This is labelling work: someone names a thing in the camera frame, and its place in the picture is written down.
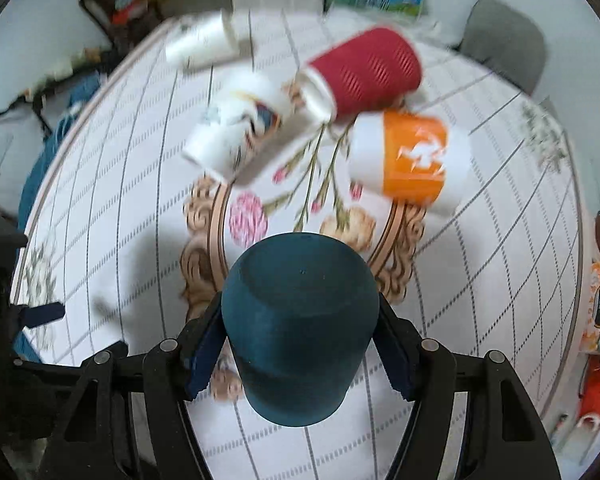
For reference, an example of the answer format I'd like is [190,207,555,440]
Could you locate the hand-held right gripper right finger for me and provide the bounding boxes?
[372,294,563,480]

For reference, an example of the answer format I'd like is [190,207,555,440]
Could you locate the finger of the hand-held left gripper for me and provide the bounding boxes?
[11,301,66,331]

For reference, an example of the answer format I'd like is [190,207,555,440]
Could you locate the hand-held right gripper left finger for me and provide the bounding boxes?
[40,302,229,480]

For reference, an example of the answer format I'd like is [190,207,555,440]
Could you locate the dark teal cup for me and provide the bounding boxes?
[221,232,381,427]

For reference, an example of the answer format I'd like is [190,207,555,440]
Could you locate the orange and white cup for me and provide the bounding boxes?
[347,110,473,217]

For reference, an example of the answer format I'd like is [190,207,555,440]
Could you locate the white patterned cup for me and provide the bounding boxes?
[181,69,295,183]

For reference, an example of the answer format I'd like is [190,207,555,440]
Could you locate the red ribbed cup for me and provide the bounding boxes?
[295,25,426,123]

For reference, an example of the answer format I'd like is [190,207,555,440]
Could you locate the plain white cup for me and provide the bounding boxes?
[165,10,241,68]

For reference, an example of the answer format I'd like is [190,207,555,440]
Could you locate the blue cloth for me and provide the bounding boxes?
[19,72,106,231]

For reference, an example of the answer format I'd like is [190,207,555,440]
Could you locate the orange printed packet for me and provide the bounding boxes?
[577,259,600,356]

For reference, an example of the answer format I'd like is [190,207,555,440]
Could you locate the dark shelf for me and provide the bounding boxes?
[79,0,166,56]

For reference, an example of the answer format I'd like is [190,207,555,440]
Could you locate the grey chair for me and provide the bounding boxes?
[457,0,548,96]

